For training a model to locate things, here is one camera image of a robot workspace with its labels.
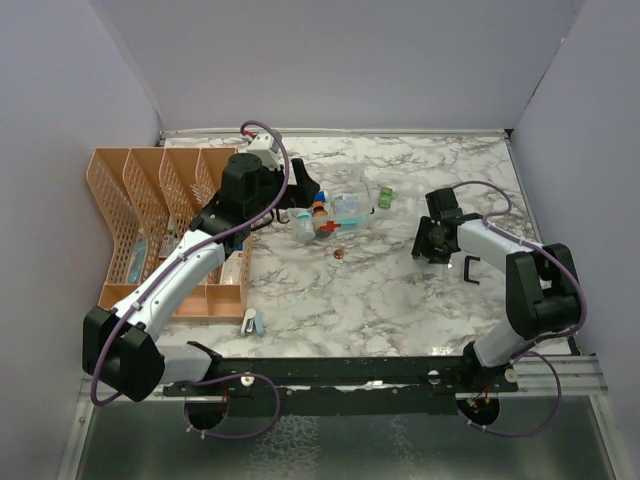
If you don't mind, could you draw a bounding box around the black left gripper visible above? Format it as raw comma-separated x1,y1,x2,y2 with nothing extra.
246,158,320,220

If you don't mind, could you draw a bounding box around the brown bottle orange cap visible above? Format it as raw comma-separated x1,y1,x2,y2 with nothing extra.
311,201,331,238

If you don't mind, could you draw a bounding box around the small items pack teal header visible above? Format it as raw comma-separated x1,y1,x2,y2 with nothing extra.
332,194,361,216

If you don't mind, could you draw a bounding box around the clear plastic medicine box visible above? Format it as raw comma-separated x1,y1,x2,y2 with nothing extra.
287,167,375,243

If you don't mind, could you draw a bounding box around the white disinfectant bottle green label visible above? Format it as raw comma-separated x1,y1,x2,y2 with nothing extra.
295,211,315,241

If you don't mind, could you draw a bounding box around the cotton swab pack teal header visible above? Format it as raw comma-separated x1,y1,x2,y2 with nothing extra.
336,216,367,229

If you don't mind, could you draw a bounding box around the small green packet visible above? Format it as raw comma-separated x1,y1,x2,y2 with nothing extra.
378,187,393,209

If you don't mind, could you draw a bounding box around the white gauze pouch blue print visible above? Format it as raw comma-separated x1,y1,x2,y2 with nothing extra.
219,246,244,285

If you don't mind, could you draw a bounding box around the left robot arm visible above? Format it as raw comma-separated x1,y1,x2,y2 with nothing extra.
82,153,320,401

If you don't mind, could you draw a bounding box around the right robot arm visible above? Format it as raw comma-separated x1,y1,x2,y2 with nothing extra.
411,182,587,391

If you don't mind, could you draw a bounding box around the medicine box in organizer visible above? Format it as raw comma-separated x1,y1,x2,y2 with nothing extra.
158,231,177,263

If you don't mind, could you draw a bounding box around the white teal thermometer case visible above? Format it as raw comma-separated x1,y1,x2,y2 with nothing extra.
240,308,265,336

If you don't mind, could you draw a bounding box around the orange plastic file organizer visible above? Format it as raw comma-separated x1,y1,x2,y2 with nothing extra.
86,147,253,323

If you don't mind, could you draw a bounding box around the blue item in organizer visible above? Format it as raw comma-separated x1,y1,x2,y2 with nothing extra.
127,231,147,284

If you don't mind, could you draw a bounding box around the clear box lid black handle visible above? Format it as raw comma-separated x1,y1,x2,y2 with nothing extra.
439,239,531,321

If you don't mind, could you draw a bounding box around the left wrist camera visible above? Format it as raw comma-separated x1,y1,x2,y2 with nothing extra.
246,132,280,170

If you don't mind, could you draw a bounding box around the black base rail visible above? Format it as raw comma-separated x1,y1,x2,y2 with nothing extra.
189,356,517,416

